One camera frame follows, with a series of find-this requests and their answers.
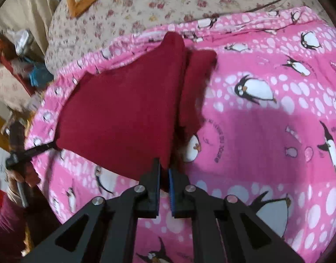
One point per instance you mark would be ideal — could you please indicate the dark red garment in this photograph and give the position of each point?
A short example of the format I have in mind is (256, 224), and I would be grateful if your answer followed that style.
(115, 115)

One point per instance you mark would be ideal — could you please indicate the person's left hand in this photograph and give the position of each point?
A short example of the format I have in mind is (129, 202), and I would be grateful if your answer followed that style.
(22, 176)

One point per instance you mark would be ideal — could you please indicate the silver plastic bag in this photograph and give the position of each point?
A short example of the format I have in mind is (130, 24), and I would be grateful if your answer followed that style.
(21, 41)

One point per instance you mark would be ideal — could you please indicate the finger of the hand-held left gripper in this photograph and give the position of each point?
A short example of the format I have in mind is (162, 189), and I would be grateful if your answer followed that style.
(36, 151)

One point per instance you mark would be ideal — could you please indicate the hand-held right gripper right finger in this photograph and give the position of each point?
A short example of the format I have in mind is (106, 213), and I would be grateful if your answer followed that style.
(172, 194)

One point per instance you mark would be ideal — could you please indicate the person's dark red clothing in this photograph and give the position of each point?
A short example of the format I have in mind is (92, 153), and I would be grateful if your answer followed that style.
(6, 224)

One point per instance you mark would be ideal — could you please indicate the beige floral bed quilt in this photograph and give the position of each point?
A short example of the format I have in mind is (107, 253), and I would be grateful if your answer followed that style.
(157, 0)

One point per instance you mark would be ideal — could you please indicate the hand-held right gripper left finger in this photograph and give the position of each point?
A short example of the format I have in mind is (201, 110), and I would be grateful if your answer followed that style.
(152, 194)

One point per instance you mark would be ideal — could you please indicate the pink penguin print blanket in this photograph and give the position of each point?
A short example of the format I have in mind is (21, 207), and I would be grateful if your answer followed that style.
(252, 142)

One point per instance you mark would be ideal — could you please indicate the blue cloth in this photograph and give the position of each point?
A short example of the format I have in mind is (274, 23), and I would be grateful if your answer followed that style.
(39, 74)

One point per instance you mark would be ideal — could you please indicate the beige curtain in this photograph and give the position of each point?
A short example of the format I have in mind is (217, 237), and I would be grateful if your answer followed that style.
(25, 2)

